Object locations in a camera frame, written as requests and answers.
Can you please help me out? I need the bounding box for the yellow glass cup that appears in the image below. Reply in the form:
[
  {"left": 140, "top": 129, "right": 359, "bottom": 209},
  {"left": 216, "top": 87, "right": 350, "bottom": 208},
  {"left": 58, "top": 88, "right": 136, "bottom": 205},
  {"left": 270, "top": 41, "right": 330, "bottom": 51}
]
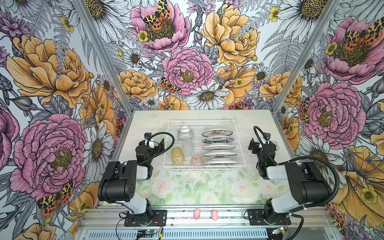
[{"left": 171, "top": 148, "right": 185, "bottom": 166}]

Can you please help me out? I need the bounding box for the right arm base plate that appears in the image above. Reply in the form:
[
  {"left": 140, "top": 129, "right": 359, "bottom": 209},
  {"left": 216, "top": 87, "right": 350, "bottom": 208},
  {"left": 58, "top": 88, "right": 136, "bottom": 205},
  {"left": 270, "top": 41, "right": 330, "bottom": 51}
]
[{"left": 245, "top": 209, "right": 291, "bottom": 226}]

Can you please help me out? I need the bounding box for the green circuit board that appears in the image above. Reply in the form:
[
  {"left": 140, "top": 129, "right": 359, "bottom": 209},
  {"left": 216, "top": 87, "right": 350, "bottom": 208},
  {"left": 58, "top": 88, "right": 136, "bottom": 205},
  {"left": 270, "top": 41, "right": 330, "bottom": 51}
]
[{"left": 136, "top": 229, "right": 160, "bottom": 238}]

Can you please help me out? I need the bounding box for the right circuit board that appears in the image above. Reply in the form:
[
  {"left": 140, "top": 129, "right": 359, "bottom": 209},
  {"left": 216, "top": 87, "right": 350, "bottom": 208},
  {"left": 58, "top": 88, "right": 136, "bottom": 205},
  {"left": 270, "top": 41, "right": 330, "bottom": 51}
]
[{"left": 271, "top": 227, "right": 286, "bottom": 235}]

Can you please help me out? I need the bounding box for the plate with green lettered rim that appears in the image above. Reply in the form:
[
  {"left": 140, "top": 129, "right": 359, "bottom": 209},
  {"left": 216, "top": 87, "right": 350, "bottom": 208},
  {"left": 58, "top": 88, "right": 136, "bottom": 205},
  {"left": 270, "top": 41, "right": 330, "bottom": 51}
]
[{"left": 202, "top": 136, "right": 235, "bottom": 144}]

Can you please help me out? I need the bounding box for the aluminium front rail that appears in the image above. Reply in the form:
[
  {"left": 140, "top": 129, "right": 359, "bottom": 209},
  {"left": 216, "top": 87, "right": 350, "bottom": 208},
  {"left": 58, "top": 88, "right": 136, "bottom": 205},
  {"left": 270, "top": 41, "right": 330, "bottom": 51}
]
[{"left": 75, "top": 205, "right": 343, "bottom": 240}]

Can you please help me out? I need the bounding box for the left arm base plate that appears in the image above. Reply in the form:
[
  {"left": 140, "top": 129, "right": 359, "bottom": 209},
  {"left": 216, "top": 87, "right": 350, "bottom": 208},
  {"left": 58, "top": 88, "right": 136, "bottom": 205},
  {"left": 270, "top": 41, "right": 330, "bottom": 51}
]
[{"left": 124, "top": 210, "right": 168, "bottom": 227}]

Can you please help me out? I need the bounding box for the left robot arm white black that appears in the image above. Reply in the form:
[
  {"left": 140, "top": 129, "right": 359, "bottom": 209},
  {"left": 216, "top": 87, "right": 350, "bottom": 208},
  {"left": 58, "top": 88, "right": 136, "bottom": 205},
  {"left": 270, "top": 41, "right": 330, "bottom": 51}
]
[{"left": 98, "top": 133, "right": 165, "bottom": 219}]

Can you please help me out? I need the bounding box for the pink glass cup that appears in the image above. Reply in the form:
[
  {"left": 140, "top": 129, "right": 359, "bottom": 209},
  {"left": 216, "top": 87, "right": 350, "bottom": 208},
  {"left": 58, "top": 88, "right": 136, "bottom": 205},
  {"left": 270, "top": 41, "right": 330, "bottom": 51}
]
[{"left": 190, "top": 155, "right": 204, "bottom": 168}]

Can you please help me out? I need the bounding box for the plate with orange sunburst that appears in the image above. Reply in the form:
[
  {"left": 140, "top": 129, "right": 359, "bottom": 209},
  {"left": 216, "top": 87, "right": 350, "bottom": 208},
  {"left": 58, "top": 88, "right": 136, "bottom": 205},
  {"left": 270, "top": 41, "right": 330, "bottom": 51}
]
[{"left": 203, "top": 150, "right": 238, "bottom": 157}]

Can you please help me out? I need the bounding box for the plate with red characters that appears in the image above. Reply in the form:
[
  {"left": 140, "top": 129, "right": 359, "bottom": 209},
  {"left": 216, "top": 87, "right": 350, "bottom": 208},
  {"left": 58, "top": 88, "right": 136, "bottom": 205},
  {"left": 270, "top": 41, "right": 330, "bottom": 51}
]
[{"left": 202, "top": 129, "right": 234, "bottom": 138}]

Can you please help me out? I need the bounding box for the white wire dish rack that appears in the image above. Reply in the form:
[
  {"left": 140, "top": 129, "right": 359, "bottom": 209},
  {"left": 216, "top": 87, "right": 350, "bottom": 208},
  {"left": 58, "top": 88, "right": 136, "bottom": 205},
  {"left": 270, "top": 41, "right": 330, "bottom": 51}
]
[{"left": 163, "top": 120, "right": 246, "bottom": 170}]

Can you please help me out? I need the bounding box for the striped grey bowl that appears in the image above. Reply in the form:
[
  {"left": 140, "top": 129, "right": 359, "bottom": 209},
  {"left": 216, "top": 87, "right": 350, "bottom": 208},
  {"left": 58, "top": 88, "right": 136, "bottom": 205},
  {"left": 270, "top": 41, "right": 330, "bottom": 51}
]
[{"left": 178, "top": 126, "right": 194, "bottom": 140}]

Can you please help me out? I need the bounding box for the clear glass cup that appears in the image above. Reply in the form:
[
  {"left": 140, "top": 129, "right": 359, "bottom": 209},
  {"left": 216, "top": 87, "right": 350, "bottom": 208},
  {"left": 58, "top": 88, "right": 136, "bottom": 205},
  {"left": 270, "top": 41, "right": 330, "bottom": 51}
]
[{"left": 182, "top": 138, "right": 194, "bottom": 155}]

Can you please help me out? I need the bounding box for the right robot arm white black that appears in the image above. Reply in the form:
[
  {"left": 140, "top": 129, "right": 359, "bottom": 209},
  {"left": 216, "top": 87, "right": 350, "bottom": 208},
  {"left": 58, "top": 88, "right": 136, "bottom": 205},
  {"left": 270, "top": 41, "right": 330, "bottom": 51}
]
[{"left": 249, "top": 139, "right": 340, "bottom": 225}]

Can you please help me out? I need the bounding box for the pink clip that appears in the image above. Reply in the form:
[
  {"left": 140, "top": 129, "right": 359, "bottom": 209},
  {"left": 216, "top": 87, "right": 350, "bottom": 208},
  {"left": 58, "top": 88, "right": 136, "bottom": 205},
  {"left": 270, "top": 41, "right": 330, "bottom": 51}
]
[
  {"left": 193, "top": 208, "right": 201, "bottom": 220},
  {"left": 211, "top": 210, "right": 218, "bottom": 221}
]

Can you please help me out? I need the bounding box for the left pink clip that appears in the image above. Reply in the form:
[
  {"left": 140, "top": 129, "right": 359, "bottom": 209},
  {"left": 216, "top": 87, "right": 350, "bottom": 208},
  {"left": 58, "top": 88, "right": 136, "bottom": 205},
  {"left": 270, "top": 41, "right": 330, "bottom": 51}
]
[{"left": 193, "top": 208, "right": 201, "bottom": 220}]

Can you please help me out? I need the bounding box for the right pink clip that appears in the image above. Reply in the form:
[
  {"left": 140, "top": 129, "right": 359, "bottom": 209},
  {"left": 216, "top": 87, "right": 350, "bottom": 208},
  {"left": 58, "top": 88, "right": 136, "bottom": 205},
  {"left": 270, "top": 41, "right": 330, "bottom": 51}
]
[{"left": 211, "top": 210, "right": 218, "bottom": 221}]

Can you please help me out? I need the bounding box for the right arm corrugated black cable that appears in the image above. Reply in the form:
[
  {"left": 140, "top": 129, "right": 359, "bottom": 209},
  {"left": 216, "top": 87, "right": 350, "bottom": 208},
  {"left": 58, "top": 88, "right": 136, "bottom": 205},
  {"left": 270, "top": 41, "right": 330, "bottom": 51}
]
[{"left": 253, "top": 125, "right": 340, "bottom": 240}]

